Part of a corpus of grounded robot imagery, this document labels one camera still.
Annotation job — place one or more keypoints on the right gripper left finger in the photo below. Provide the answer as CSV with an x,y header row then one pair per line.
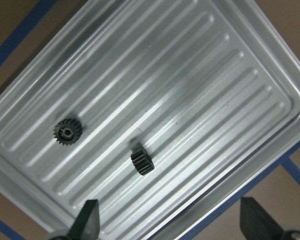
x,y
87,224

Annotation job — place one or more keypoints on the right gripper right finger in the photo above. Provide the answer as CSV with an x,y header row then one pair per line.
x,y
257,224

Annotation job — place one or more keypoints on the black gear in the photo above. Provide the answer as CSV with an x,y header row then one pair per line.
x,y
141,160
68,131

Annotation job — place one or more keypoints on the black gear lying flat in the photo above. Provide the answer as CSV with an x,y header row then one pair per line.
x,y
68,131

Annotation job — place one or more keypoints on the ribbed metal tray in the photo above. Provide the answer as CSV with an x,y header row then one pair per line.
x,y
208,87

